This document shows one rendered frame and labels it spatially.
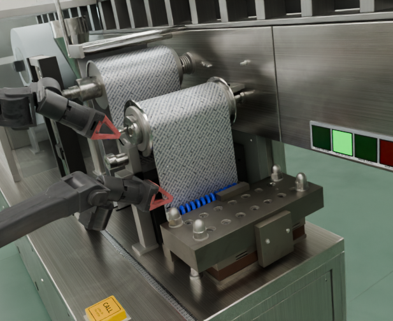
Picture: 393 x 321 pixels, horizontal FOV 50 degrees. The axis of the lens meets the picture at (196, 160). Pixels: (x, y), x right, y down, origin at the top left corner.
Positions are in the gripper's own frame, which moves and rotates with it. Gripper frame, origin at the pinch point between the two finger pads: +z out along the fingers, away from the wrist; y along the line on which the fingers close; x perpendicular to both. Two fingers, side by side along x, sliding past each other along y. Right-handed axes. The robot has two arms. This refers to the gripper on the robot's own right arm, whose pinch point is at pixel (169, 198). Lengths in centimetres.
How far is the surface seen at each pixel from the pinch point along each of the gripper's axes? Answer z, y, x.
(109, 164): -14.9, -7.6, 4.3
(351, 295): 143, -28, -40
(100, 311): -15.5, 9.8, -25.4
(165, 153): -4.8, 0.2, 11.0
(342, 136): 19.3, 30.3, 26.6
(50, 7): -17, -102, 50
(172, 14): 6, -39, 53
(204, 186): 9.7, 0.3, 4.9
